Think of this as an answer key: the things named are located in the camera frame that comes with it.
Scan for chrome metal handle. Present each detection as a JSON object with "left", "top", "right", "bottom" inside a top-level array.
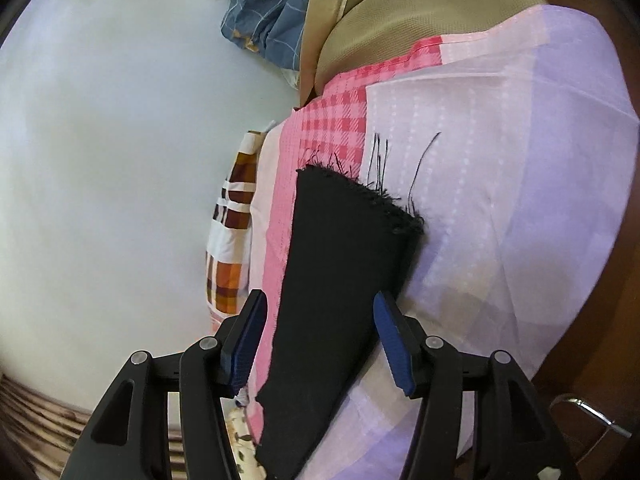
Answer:
[{"left": 549, "top": 393, "right": 632, "bottom": 439}]

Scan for tan fabric headboard cushion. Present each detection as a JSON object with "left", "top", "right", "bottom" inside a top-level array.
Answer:
[{"left": 298, "top": 0, "right": 544, "bottom": 103}]

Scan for orange brown checked pillow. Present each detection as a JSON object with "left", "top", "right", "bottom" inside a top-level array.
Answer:
[{"left": 205, "top": 130, "right": 268, "bottom": 324}]

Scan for blue checked cloth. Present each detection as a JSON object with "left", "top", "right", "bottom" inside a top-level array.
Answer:
[{"left": 220, "top": 0, "right": 309, "bottom": 70}]

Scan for black pants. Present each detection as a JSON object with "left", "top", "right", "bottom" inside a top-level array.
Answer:
[{"left": 256, "top": 165, "right": 424, "bottom": 479}]

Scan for pink checked bed sheet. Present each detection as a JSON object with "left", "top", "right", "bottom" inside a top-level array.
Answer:
[{"left": 209, "top": 3, "right": 640, "bottom": 480}]

